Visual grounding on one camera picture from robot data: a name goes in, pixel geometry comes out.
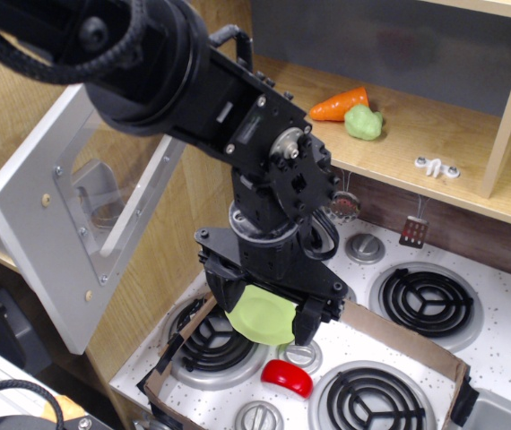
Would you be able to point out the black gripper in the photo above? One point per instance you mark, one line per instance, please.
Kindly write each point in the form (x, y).
(231, 262)

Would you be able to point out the grey toy microwave door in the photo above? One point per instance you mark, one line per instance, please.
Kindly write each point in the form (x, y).
(37, 224)

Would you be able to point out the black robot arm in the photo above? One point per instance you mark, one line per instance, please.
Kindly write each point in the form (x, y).
(152, 67)

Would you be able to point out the light green toy plate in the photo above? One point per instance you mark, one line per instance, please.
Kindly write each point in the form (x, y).
(263, 317)

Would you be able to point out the centre grey stove knob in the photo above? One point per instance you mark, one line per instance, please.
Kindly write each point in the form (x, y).
(309, 358)

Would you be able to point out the grey stove knob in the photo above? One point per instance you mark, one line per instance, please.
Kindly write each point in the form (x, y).
(309, 358)
(365, 248)
(258, 415)

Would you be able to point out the front left black burner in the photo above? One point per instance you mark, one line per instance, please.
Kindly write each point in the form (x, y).
(216, 357)

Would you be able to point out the black burner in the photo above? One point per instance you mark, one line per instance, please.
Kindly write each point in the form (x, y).
(431, 300)
(369, 395)
(216, 357)

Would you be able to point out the brown cardboard barrier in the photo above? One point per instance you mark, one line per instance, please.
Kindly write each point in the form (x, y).
(358, 335)

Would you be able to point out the back grey stove knob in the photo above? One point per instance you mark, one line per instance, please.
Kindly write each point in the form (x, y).
(365, 248)

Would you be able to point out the front grey stove knob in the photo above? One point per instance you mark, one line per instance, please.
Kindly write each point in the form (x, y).
(258, 415)

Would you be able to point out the round metal strainer decoration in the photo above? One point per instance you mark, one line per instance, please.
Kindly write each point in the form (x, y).
(345, 206)

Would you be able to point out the front right black burner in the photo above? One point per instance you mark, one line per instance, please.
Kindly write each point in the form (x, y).
(369, 395)

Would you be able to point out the back right black burner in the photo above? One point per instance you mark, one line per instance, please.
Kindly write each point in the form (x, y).
(431, 300)

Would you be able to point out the small toy spatula decoration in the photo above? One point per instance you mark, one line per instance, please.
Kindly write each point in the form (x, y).
(415, 227)

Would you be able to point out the green toy lettuce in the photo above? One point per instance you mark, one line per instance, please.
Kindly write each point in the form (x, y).
(363, 123)

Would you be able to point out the orange toy carrot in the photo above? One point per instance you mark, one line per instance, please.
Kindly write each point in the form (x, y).
(335, 108)

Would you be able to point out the white door latch clip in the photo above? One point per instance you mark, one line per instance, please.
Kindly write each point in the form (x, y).
(435, 168)

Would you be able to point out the grey toy sink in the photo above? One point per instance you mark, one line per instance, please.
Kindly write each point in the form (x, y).
(490, 412)

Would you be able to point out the black box lower left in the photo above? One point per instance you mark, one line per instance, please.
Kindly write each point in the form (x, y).
(19, 342)

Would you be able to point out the grey wall phone holder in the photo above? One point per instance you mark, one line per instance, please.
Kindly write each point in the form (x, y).
(98, 203)

